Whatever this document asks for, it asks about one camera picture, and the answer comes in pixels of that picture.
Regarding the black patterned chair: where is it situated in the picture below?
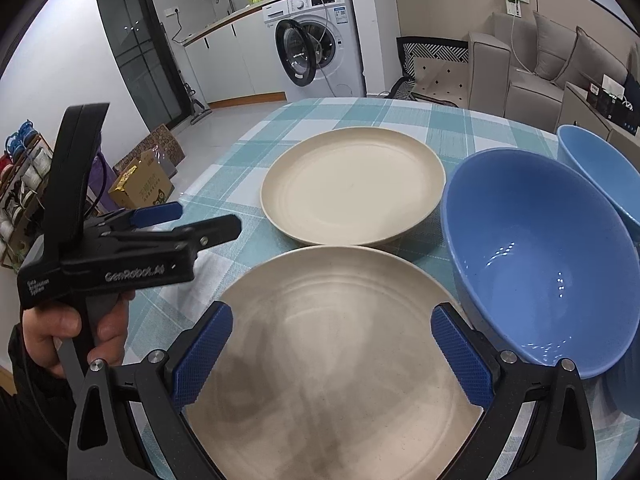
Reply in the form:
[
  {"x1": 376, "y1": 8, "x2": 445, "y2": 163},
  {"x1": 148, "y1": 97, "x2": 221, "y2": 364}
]
[{"x1": 386, "y1": 36, "x2": 470, "y2": 108}]

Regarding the wooden shoe rack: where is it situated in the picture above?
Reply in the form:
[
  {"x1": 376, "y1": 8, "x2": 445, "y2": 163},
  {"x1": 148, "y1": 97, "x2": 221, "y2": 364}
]
[{"x1": 1, "y1": 120, "x2": 53, "y2": 272}]

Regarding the cardboard box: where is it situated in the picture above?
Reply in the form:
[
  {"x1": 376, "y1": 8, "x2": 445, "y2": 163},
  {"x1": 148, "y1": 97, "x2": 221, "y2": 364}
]
[{"x1": 108, "y1": 150, "x2": 174, "y2": 209}]

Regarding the beige side cabinet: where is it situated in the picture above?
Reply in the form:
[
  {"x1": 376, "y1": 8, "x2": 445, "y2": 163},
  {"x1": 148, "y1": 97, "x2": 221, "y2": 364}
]
[{"x1": 556, "y1": 72, "x2": 640, "y2": 156}]

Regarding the brown patterned flat box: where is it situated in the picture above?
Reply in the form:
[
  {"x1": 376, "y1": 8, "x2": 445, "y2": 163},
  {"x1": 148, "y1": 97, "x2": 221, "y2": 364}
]
[{"x1": 113, "y1": 125, "x2": 186, "y2": 174}]

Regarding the teal plaid tablecloth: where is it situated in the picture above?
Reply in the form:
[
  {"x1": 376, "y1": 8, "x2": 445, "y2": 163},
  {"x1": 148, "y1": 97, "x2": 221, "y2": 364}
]
[{"x1": 125, "y1": 98, "x2": 639, "y2": 479}]

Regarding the grey sofa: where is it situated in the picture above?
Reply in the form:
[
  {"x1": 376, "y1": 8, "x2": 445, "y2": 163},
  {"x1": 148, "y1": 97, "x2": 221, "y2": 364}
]
[{"x1": 469, "y1": 13, "x2": 639, "y2": 132}]

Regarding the blue bowl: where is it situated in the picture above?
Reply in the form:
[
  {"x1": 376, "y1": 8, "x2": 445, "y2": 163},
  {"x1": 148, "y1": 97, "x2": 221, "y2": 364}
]
[
  {"x1": 440, "y1": 148, "x2": 639, "y2": 379},
  {"x1": 556, "y1": 125, "x2": 640, "y2": 246}
]

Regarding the purple bag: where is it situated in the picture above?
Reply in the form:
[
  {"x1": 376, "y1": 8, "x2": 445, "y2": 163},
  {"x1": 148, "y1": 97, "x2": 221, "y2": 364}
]
[{"x1": 89, "y1": 151, "x2": 118, "y2": 211}]

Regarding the upright vacuum cleaner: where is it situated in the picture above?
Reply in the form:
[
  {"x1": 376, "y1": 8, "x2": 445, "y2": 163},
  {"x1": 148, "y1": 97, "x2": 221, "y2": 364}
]
[{"x1": 171, "y1": 6, "x2": 212, "y2": 126}]

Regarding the white washing machine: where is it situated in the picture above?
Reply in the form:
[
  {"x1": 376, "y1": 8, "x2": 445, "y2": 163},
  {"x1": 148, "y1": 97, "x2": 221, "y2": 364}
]
[{"x1": 262, "y1": 0, "x2": 366, "y2": 102}]

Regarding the person's left hand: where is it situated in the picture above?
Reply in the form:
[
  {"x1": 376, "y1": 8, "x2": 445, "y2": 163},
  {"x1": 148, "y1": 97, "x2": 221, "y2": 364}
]
[{"x1": 22, "y1": 290, "x2": 136, "y2": 378}]

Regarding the white kitchen cabinet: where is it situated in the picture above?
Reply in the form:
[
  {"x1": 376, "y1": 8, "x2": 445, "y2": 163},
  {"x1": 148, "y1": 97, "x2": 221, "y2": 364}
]
[{"x1": 186, "y1": 6, "x2": 286, "y2": 107}]

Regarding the cream plate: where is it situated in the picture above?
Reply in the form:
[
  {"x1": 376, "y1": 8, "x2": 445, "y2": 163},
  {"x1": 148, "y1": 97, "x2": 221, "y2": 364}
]
[
  {"x1": 260, "y1": 127, "x2": 447, "y2": 246},
  {"x1": 186, "y1": 246, "x2": 480, "y2": 479}
]

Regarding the dark glass door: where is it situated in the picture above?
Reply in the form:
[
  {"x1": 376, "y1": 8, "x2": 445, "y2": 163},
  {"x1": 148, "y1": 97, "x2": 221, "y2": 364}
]
[{"x1": 96, "y1": 0, "x2": 190, "y2": 130}]

